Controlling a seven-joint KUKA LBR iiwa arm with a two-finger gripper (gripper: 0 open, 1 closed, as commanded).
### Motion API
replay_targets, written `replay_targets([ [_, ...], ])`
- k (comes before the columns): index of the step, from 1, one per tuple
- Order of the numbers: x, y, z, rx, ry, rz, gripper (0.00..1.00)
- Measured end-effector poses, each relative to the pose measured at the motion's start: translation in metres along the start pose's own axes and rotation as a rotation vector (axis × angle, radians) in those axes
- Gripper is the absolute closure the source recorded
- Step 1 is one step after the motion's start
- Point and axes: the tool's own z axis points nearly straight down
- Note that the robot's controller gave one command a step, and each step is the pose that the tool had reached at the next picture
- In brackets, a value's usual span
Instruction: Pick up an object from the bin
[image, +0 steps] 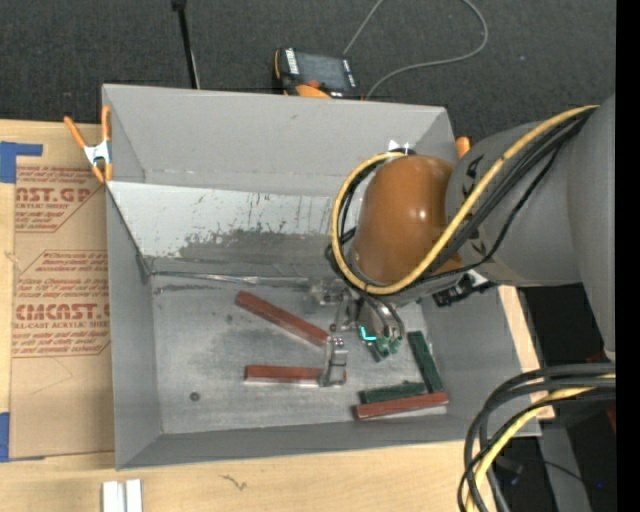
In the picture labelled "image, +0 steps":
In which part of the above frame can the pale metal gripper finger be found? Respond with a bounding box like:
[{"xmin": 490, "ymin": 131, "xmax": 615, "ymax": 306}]
[
  {"xmin": 318, "ymin": 336, "xmax": 350, "ymax": 388},
  {"xmin": 307, "ymin": 281, "xmax": 347, "ymax": 307}
]

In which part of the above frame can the black cylinder on white bracket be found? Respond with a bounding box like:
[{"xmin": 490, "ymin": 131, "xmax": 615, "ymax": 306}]
[{"xmin": 432, "ymin": 272, "xmax": 496, "ymax": 309}]

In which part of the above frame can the brown cardboard board red print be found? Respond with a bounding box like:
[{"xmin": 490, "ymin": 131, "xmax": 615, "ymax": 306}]
[{"xmin": 0, "ymin": 118, "xmax": 117, "ymax": 463}]

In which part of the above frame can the red-brown flat block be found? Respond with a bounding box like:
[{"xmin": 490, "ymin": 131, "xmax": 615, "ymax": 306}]
[
  {"xmin": 234, "ymin": 290, "xmax": 331, "ymax": 348},
  {"xmin": 243, "ymin": 364, "xmax": 348, "ymax": 388},
  {"xmin": 351, "ymin": 391, "xmax": 450, "ymax": 422}
]

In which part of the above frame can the grey metal bin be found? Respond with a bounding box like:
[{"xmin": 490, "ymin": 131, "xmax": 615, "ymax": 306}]
[{"xmin": 101, "ymin": 83, "xmax": 544, "ymax": 472}]

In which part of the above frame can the dark green flat block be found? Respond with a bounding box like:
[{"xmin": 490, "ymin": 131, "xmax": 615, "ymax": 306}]
[
  {"xmin": 406, "ymin": 330, "xmax": 445, "ymax": 394},
  {"xmin": 358, "ymin": 381, "xmax": 427, "ymax": 406}
]

